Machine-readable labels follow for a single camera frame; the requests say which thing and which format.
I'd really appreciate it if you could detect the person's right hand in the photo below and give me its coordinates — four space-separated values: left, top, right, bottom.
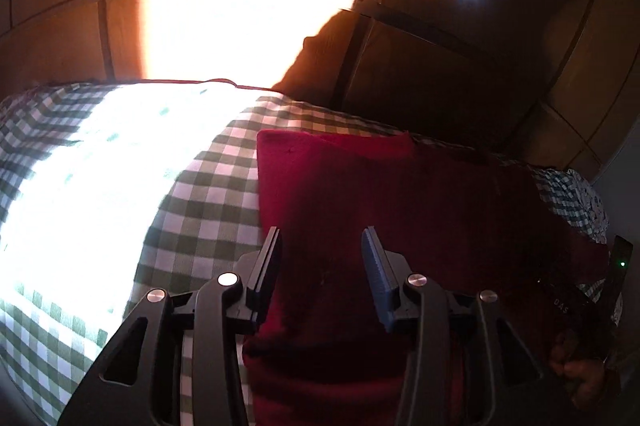
549 328 623 409

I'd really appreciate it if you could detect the wooden panelled headboard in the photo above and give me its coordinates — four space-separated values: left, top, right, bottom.
0 0 640 189

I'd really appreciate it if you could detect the red cloth garment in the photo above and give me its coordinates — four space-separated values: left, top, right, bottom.
242 129 611 426

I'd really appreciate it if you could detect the green checkered bed sheet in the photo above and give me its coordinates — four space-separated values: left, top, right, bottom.
0 79 626 426

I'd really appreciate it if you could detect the blue patterned cloth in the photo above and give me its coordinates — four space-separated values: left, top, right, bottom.
530 166 612 247

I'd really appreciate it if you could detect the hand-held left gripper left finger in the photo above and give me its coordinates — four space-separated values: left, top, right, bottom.
57 226 282 426

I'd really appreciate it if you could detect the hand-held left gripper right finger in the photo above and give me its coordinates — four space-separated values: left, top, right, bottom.
361 226 557 426

